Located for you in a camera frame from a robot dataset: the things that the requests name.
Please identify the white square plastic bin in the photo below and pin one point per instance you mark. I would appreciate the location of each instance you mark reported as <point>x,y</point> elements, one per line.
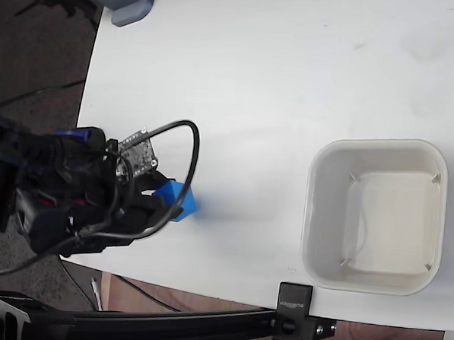
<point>372,223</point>

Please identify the blue cube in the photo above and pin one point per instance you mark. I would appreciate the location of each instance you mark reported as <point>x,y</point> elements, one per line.
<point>179,202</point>

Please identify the black aluminium rail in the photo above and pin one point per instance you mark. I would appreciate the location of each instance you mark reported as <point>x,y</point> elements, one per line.
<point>146,323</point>

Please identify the black table clamp block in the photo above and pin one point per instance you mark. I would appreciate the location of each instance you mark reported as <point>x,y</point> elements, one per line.
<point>293,314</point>

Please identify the gripper camera circuit board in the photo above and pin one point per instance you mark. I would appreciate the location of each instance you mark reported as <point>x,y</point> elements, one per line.
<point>140,154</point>

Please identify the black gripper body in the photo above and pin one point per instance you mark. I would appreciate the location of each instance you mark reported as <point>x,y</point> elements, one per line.
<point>106,224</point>

